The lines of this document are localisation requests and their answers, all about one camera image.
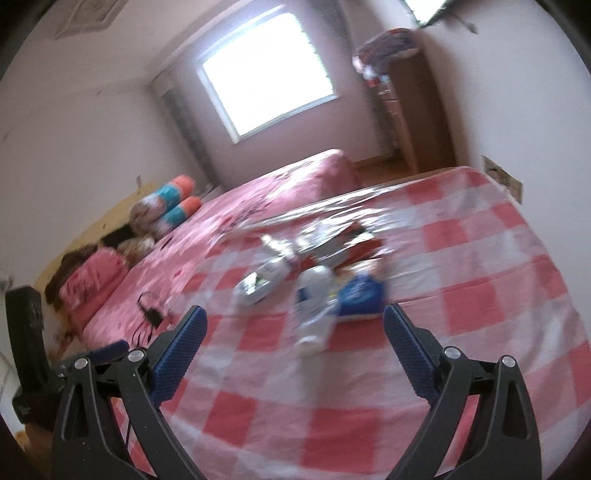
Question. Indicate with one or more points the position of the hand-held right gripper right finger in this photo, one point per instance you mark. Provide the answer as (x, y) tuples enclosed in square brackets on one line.
[(408, 350)]

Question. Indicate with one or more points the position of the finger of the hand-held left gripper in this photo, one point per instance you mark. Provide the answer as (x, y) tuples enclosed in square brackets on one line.
[(111, 353)]

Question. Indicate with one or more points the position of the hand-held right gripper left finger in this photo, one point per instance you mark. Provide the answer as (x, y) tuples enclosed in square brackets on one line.
[(178, 355)]

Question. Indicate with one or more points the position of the white plastic bottle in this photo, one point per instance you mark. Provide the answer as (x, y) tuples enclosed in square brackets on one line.
[(314, 309)]

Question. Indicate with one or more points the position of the blue snack packet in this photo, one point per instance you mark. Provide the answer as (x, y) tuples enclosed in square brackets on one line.
[(362, 295)]

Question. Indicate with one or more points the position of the pink pillow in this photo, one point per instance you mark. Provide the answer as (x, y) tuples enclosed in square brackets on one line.
[(92, 281)]

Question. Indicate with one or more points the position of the black chair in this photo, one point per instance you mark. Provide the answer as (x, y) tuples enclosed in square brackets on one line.
[(25, 341)]

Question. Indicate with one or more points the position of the dark brown cloth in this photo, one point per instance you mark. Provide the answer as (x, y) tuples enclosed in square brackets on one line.
[(69, 270)]

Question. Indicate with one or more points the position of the checkered pink plastic tablecloth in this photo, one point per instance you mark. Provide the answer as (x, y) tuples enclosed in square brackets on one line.
[(461, 258)]

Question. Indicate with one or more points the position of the floral beige pillow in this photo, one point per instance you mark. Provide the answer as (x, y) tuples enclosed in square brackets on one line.
[(136, 249)]

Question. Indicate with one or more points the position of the silver packet with dark window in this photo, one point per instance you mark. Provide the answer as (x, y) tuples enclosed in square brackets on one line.
[(263, 284)]

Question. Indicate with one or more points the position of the red snack packet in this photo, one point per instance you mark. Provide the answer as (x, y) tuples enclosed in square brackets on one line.
[(355, 244)]

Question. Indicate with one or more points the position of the yellow headboard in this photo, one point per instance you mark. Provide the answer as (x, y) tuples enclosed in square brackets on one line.
[(101, 226)]

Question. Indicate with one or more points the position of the orange and teal bolster pillow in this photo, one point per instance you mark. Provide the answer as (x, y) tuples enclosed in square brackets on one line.
[(159, 201), (182, 214)]

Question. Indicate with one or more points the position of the crumpled silver foil wrapper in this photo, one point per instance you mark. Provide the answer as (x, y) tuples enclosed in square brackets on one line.
[(304, 242)]

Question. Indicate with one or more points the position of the bed with pink sheet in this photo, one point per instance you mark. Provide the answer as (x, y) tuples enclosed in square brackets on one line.
[(258, 198)]

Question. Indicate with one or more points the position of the pale gathered curtain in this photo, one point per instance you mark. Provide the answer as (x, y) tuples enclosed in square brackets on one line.
[(184, 129)]

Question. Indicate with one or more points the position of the wooden wardrobe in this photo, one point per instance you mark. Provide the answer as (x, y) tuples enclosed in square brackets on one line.
[(415, 115)]

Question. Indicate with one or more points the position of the folded blankets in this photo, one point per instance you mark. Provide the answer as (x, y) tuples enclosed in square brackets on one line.
[(385, 53)]

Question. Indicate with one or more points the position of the window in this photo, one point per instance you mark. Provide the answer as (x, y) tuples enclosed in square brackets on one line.
[(268, 69)]

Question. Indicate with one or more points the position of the square ceiling vent panel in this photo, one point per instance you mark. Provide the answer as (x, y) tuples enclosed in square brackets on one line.
[(87, 16)]

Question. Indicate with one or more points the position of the cardboard wall patch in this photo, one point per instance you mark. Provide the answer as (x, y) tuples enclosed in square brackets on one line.
[(503, 180)]

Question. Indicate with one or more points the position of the dark-edged wall frame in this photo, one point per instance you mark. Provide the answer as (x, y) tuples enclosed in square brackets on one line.
[(429, 9)]

